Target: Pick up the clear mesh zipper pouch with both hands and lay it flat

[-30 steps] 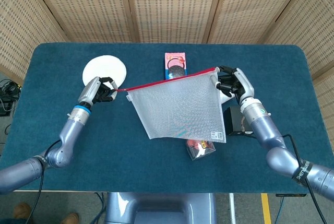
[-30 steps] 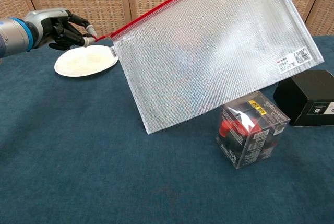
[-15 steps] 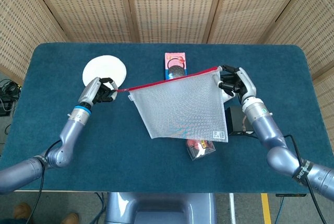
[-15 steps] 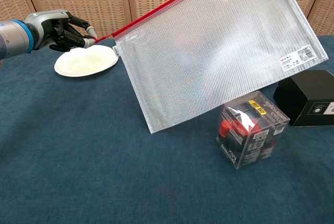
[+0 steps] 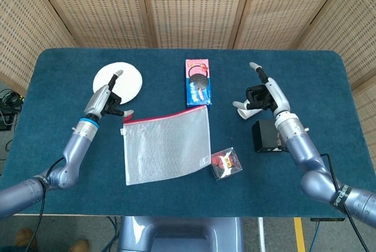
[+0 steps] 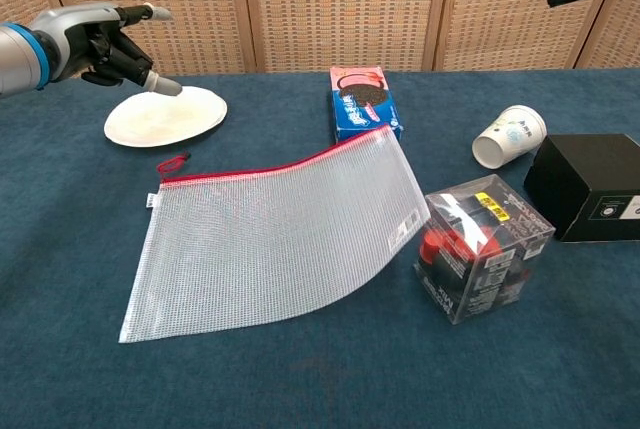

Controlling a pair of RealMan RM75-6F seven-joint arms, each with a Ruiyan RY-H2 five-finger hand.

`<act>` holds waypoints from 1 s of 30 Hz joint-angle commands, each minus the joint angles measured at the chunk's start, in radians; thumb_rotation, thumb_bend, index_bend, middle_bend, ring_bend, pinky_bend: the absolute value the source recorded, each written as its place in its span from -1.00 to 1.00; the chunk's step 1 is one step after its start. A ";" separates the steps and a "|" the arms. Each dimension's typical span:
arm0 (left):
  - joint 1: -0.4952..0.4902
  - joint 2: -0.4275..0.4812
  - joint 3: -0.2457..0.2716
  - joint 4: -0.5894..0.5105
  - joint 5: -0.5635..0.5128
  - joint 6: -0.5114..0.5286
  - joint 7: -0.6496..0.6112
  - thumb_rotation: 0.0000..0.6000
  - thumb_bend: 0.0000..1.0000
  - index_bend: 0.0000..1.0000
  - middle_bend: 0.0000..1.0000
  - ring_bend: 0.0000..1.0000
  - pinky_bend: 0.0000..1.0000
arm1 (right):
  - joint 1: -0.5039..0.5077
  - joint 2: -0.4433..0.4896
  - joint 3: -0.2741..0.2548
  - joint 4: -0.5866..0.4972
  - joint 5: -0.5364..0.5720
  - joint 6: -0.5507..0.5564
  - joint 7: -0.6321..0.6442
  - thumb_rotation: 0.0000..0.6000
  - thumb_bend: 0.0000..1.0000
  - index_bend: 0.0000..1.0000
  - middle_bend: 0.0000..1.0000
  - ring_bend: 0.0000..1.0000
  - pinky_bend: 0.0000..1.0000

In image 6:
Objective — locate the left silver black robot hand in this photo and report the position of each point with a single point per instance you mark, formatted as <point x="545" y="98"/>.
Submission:
<point x="75" y="44"/>

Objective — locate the white mesh zipper pouch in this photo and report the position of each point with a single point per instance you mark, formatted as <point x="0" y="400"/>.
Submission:
<point x="260" y="249"/>

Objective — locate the white round plate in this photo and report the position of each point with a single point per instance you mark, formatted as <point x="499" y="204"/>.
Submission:
<point x="170" y="119"/>

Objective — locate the white printed paper cup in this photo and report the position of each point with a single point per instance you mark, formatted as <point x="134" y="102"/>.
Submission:
<point x="505" y="139"/>

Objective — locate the black cardboard box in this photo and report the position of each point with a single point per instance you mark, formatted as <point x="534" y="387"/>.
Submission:
<point x="585" y="174"/>

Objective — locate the woven wood folding screen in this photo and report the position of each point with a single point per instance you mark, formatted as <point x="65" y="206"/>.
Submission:
<point x="345" y="9"/>

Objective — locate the pink blue cookie box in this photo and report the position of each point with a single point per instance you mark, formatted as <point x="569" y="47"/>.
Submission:
<point x="362" y="104"/>

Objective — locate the clear plastic box red contents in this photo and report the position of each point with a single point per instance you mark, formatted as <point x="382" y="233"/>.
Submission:
<point x="480" y="259"/>

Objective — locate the blue felt table cover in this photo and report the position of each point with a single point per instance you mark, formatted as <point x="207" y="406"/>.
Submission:
<point x="500" y="374"/>

